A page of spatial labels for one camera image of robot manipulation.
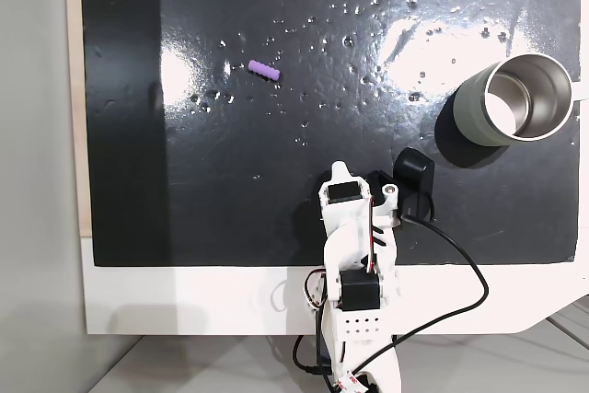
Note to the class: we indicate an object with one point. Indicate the steel cup with grey sleeve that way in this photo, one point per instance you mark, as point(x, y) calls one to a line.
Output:
point(470, 110)

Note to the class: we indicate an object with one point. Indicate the black glossy mat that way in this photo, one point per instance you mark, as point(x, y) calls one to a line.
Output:
point(257, 209)

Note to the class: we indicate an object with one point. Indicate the black oval camera box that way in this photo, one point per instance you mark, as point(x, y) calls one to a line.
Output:
point(414, 174)

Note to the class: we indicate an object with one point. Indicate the purple ribbed pen grip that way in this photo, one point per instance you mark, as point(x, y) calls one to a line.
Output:
point(264, 71)

